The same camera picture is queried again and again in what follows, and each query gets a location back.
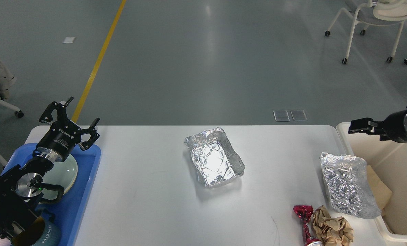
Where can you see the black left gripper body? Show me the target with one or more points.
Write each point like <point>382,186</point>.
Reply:
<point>59,141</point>

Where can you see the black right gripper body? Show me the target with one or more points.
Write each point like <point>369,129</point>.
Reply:
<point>395,127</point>

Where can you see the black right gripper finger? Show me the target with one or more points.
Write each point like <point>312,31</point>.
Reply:
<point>381,134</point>
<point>365,124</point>

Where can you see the light green plate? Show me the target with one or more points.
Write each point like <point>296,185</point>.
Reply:
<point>63,170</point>

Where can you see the large brown paper bag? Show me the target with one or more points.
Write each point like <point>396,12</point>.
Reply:
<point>381,192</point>

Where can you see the dark green mug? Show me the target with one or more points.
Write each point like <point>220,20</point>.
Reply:
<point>43,232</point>

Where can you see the red white crushed can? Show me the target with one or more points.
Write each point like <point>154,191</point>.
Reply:
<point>304,213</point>

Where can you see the brown paper ball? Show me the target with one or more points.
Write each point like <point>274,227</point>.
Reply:
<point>332,231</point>

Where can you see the pink ribbed mug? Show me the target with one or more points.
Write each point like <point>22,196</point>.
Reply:
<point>5,242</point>

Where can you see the aluminium foil tray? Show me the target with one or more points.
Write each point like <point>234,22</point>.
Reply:
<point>215,160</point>

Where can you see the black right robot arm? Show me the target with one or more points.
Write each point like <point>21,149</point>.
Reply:
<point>393,128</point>

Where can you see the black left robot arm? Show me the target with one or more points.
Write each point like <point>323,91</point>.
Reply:
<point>22,188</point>

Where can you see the beige plastic bin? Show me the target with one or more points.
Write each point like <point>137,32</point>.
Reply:
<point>389,161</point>

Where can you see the pink plate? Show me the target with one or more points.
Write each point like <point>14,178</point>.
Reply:
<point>70,186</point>

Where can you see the right floor outlet plate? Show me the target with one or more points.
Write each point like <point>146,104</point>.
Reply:
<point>299,115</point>

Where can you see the floor outlet plate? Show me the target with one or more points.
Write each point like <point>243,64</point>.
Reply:
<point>299,115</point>
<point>281,116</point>

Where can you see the blue plastic tray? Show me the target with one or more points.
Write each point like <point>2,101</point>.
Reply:
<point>70,210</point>

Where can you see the left floor outlet plate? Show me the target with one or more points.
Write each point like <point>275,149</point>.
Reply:
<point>281,116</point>

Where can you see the white chair on casters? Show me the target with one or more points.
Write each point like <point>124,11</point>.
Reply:
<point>373,13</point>

